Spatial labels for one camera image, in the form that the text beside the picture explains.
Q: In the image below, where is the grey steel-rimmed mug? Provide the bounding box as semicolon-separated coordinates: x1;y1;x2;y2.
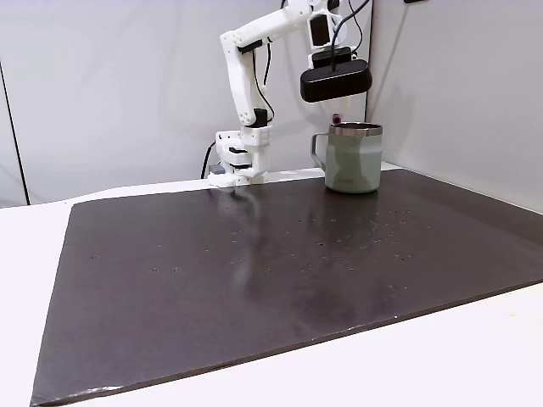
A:
311;121;384;195

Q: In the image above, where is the black camera cable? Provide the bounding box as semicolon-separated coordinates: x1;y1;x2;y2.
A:
331;0;371;72

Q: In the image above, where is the dark brown table mat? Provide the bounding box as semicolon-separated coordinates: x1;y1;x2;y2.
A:
29;168;543;407

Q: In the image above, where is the black oval camera box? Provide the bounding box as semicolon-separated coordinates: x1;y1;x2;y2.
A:
299;59;374;103

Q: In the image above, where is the black base power cable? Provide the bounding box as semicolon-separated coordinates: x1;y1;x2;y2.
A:
199;142;218;180

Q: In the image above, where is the thin black wall strip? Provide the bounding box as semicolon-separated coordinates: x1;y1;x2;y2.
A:
0;59;32;207

